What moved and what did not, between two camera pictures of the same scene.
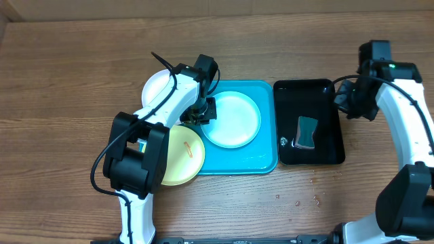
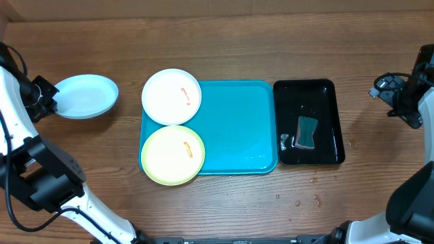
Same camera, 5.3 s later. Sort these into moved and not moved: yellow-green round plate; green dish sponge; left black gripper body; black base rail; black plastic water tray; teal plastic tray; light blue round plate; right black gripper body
Moved: left black gripper body; light blue round plate; right black gripper body
Not moved: green dish sponge; black plastic water tray; teal plastic tray; black base rail; yellow-green round plate
